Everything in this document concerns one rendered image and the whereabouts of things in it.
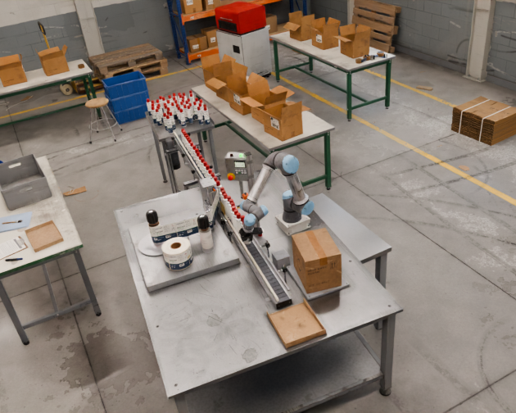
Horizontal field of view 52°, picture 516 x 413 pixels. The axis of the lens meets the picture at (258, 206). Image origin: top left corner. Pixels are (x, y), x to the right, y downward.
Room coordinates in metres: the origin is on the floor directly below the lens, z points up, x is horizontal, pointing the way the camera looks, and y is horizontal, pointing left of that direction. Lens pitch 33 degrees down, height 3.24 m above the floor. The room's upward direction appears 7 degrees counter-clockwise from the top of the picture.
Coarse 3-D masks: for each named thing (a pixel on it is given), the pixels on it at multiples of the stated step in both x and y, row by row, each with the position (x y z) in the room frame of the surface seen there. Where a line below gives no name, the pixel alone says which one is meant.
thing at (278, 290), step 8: (232, 224) 3.41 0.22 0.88; (248, 248) 3.08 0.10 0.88; (256, 248) 3.07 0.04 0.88; (256, 256) 2.97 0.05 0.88; (264, 264) 2.88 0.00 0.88; (264, 272) 2.79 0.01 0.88; (272, 272) 2.78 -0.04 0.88; (264, 280) 2.71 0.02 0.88; (272, 280) 2.70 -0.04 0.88; (280, 288) 2.61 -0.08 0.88; (280, 296) 2.54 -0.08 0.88
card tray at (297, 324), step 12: (276, 312) 2.45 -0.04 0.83; (288, 312) 2.43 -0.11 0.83; (300, 312) 2.42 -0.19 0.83; (312, 312) 2.39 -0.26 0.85; (276, 324) 2.34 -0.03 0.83; (288, 324) 2.33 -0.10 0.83; (300, 324) 2.32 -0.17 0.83; (312, 324) 2.31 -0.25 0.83; (288, 336) 2.24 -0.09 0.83; (300, 336) 2.23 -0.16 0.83; (312, 336) 2.20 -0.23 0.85
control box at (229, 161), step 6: (228, 156) 3.41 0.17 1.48; (234, 156) 3.40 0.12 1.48; (228, 162) 3.38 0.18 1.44; (246, 162) 3.34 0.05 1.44; (228, 168) 3.38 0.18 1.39; (234, 168) 3.37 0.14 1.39; (240, 168) 3.35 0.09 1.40; (246, 168) 3.34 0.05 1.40; (228, 174) 3.38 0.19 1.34; (234, 174) 3.37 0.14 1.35; (240, 174) 3.35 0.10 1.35; (240, 180) 3.36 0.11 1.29; (246, 180) 3.34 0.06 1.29
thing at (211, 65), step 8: (208, 56) 6.92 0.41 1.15; (216, 56) 6.95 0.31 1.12; (224, 56) 6.94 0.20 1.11; (208, 64) 6.88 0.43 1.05; (216, 64) 6.55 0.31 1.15; (224, 64) 6.59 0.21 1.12; (232, 64) 6.70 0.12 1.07; (208, 72) 6.68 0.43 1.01; (216, 72) 6.55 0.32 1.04; (224, 72) 6.60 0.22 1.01
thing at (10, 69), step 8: (8, 56) 8.17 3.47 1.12; (16, 56) 8.20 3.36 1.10; (0, 64) 8.06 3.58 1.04; (8, 64) 7.78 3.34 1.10; (16, 64) 7.85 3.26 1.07; (0, 72) 7.80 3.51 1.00; (8, 72) 7.83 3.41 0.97; (16, 72) 7.87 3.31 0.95; (24, 72) 7.91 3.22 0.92; (8, 80) 7.82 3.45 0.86; (16, 80) 7.86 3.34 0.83; (24, 80) 7.89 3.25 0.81
